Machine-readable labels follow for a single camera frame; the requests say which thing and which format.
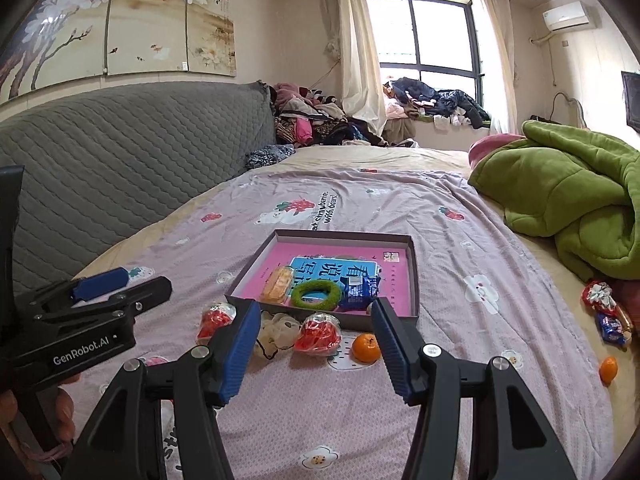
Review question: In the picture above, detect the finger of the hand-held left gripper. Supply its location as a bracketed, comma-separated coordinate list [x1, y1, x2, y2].
[32, 276, 173, 333]
[15, 267, 131, 311]

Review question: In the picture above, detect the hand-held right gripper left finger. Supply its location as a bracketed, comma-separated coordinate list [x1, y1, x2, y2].
[75, 300, 262, 480]

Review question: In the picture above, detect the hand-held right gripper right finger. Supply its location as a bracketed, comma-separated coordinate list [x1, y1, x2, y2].
[371, 297, 566, 480]

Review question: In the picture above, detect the red snack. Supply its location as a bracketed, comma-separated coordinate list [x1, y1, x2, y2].
[293, 312, 344, 357]
[196, 302, 237, 345]

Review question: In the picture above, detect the blue biscuit packet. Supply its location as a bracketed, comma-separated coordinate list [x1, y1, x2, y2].
[340, 274, 383, 311]

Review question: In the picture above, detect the orange wafer packet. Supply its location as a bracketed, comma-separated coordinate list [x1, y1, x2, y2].
[261, 266, 296, 305]

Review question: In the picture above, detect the dark cardboard box tray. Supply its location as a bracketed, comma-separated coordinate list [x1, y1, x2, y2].
[225, 230, 420, 328]

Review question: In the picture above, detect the green fuzzy ring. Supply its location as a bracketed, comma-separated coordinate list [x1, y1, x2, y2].
[290, 281, 347, 311]

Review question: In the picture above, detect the person's left hand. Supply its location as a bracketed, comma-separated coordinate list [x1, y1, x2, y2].
[0, 375, 82, 462]

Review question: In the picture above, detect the pink strawberry printed bedsheet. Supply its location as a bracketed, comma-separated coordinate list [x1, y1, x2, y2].
[60, 167, 616, 480]

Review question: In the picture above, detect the pink and blue book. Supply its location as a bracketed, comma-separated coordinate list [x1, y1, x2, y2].
[239, 240, 414, 313]

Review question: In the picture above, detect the grey quilted headboard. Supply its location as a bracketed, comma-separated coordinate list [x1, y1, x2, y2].
[0, 82, 277, 297]

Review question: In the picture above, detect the cream bed sheet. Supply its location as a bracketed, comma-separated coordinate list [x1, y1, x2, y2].
[75, 146, 640, 480]

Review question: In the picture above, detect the dark floral cloth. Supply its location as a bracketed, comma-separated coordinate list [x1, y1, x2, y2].
[245, 143, 296, 171]

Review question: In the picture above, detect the red white blue candy packet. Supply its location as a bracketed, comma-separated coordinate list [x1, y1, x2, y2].
[581, 281, 634, 347]

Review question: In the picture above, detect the pink pillow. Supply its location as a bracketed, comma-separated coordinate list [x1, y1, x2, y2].
[468, 133, 526, 171]

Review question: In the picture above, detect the green quilt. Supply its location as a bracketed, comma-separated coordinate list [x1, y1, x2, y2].
[468, 120, 640, 283]

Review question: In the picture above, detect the pile of mixed clothes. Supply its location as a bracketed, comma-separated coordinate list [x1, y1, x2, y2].
[271, 82, 389, 149]

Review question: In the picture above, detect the pile of dark clothes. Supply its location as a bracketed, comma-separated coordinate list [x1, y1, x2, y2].
[383, 77, 492, 129]

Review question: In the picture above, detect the cream curtain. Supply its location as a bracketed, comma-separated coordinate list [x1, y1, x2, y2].
[331, 0, 389, 137]
[472, 0, 524, 134]

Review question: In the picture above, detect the dark framed window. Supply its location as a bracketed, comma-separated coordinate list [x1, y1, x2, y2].
[366, 0, 484, 107]

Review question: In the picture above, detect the black television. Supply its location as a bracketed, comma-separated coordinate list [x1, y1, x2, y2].
[621, 71, 640, 134]

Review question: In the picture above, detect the white air conditioner pipe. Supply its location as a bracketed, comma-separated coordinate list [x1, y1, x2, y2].
[529, 30, 559, 89]

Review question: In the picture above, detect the white air conditioner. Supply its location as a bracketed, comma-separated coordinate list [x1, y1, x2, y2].
[542, 1, 599, 32]

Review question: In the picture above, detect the floral wall painting panel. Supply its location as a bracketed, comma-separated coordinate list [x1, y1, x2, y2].
[0, 0, 109, 107]
[184, 0, 237, 78]
[104, 0, 192, 78]

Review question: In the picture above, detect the white wall cable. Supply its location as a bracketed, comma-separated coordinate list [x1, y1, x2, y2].
[550, 91, 587, 127]

